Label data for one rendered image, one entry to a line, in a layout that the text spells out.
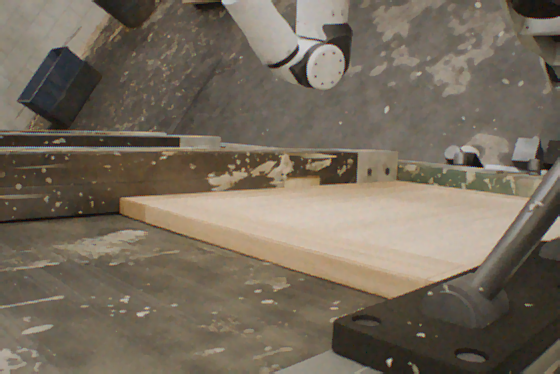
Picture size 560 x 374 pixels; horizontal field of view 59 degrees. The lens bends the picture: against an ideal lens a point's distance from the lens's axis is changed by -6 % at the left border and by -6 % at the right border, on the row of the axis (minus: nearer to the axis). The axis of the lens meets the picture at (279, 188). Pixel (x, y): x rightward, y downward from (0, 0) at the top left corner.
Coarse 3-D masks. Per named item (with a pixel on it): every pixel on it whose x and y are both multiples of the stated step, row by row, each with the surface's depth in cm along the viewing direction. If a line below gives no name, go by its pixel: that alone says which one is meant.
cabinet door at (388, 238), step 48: (240, 192) 68; (288, 192) 71; (336, 192) 75; (384, 192) 80; (432, 192) 83; (480, 192) 84; (240, 240) 43; (288, 240) 41; (336, 240) 42; (384, 240) 44; (432, 240) 45; (480, 240) 46; (384, 288) 33
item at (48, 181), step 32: (0, 160) 48; (32, 160) 50; (64, 160) 53; (96, 160) 55; (128, 160) 58; (160, 160) 61; (192, 160) 64; (224, 160) 68; (256, 160) 72; (288, 160) 76; (320, 160) 81; (352, 160) 87; (384, 160) 94; (0, 192) 48; (32, 192) 51; (64, 192) 53; (96, 192) 56; (128, 192) 59; (160, 192) 62; (192, 192) 65
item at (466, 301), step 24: (552, 168) 14; (552, 192) 14; (528, 216) 14; (552, 216) 14; (504, 240) 15; (528, 240) 15; (504, 264) 15; (432, 288) 16; (456, 288) 15; (480, 288) 16; (432, 312) 16; (456, 312) 15; (480, 312) 15; (504, 312) 16
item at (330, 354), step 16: (336, 352) 15; (544, 352) 16; (288, 368) 14; (304, 368) 14; (320, 368) 14; (336, 368) 14; (352, 368) 14; (368, 368) 14; (528, 368) 15; (544, 368) 16
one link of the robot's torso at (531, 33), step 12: (504, 0) 97; (504, 12) 101; (516, 12) 102; (516, 24) 102; (528, 24) 103; (540, 24) 101; (552, 24) 99; (516, 36) 105; (528, 36) 103; (540, 36) 106; (552, 36) 110; (528, 48) 108; (540, 48) 107; (552, 48) 112; (552, 60) 113; (552, 72) 119
